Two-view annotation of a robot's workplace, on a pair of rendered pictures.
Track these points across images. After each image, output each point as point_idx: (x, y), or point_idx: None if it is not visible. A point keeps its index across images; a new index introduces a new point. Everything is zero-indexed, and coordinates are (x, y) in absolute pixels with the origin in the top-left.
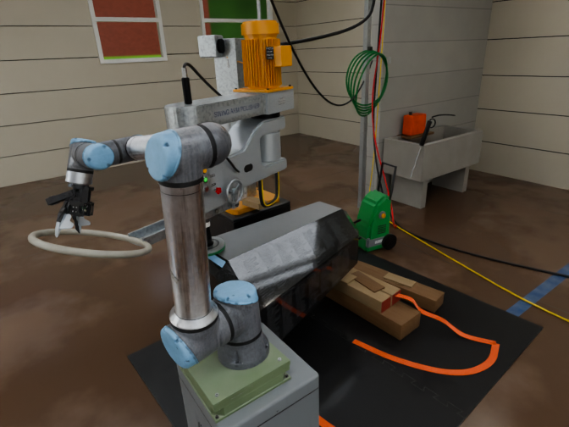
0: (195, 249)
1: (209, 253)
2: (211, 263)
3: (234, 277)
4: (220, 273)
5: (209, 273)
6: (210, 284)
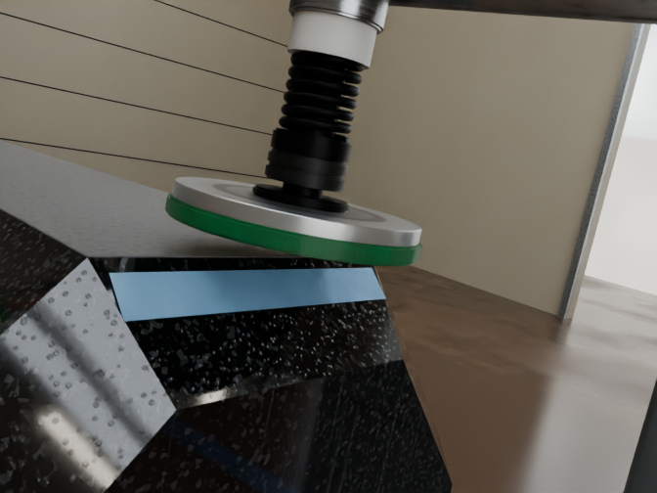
0: None
1: None
2: (325, 317)
3: (396, 324)
4: (394, 329)
5: (372, 365)
6: (351, 443)
